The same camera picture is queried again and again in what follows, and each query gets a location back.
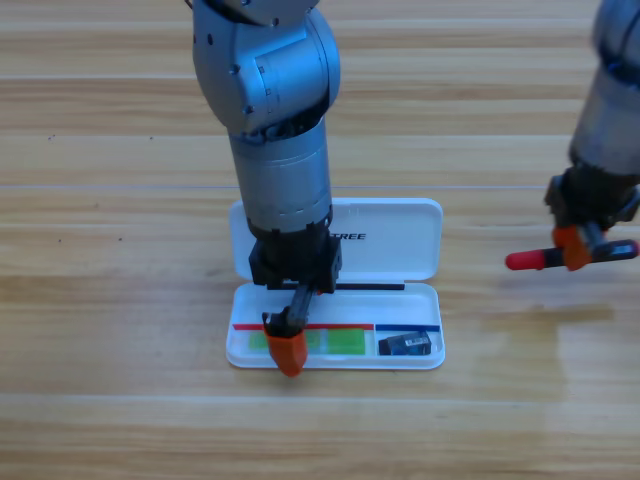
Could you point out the white plastic pencil case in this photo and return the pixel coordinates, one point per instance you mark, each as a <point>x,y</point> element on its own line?
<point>400,235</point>

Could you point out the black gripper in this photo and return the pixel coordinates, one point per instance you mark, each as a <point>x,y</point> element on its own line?
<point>295,260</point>
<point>590,200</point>

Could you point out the red and black marker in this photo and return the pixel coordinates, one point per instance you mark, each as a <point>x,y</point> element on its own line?
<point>525,261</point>

